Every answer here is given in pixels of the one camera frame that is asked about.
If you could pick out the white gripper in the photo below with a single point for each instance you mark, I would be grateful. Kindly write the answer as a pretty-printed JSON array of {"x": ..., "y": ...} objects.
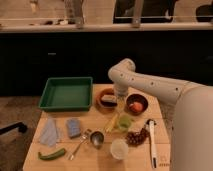
[{"x": 120, "y": 91}]

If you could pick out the green plastic cup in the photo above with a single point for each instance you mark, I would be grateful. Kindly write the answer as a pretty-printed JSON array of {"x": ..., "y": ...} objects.
[{"x": 124, "y": 123}]

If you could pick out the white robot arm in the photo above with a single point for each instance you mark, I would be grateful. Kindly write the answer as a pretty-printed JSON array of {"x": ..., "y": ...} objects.
[{"x": 192, "y": 134}]

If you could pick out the white item in bowl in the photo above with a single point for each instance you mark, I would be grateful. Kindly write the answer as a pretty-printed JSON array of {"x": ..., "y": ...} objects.
[{"x": 109, "y": 98}]

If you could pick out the dark red bowl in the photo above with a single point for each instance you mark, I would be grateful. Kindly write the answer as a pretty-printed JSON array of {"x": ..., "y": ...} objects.
[{"x": 136, "y": 98}]

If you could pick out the orange bowl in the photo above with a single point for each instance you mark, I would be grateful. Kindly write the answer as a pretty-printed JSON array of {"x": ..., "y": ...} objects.
[{"x": 105, "y": 105}]

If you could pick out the orange fruit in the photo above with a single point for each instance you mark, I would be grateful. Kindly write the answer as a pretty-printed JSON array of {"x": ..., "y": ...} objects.
[{"x": 136, "y": 107}]

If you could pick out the yellow banana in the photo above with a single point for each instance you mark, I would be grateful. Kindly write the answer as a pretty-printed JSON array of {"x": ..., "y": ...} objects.
[{"x": 111, "y": 124}]

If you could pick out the bunch of red grapes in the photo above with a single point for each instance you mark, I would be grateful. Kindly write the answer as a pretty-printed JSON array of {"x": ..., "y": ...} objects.
[{"x": 137, "y": 138}]

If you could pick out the metal measuring cup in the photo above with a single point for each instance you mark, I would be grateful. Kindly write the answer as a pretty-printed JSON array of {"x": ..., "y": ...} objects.
[{"x": 96, "y": 138}]

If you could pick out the blue sponge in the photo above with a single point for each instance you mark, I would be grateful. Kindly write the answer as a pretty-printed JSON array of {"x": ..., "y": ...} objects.
[{"x": 73, "y": 127}]

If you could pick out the translucent white cup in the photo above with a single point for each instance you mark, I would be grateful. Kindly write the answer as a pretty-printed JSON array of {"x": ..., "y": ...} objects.
[{"x": 119, "y": 149}]

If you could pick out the metal spoon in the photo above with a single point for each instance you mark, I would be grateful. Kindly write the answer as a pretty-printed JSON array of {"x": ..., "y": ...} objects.
[{"x": 83, "y": 139}]

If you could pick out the green plastic tray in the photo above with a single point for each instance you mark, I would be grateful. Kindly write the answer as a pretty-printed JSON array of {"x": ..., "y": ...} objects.
[{"x": 67, "y": 94}]

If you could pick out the light blue cloth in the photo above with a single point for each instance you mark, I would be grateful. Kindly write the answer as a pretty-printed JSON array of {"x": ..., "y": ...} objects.
[{"x": 49, "y": 134}]

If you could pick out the green cucumber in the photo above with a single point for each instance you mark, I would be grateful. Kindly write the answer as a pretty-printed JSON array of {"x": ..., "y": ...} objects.
[{"x": 52, "y": 156}]

